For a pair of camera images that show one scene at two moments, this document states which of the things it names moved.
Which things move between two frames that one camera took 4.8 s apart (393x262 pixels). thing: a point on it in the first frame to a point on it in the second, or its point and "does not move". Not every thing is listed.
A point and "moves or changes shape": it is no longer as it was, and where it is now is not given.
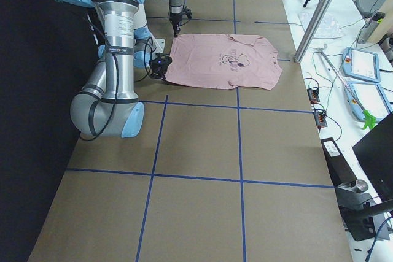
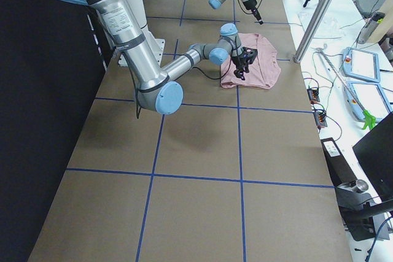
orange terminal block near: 320,118 does not move
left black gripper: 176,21 to 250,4
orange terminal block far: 313,94 does not move
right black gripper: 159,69 to 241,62
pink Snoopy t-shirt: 223,61 moves or changes shape
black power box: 340,171 does not move
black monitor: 375,150 does not move
